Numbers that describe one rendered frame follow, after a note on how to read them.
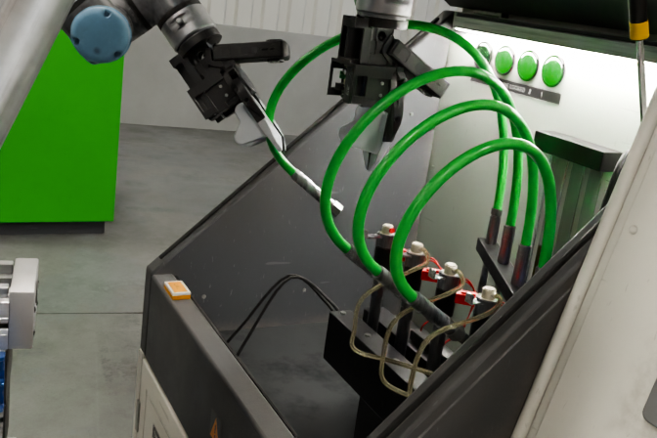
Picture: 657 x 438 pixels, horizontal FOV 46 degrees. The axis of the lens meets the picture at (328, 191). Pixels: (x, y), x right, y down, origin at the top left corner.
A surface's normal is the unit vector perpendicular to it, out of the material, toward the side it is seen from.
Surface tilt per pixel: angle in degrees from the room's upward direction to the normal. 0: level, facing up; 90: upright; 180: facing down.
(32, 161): 90
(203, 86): 77
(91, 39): 90
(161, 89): 90
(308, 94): 90
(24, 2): 82
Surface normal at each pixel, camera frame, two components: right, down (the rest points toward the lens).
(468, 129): -0.88, 0.00
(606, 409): -0.83, -0.22
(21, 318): 0.30, 0.28
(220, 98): -0.12, 0.01
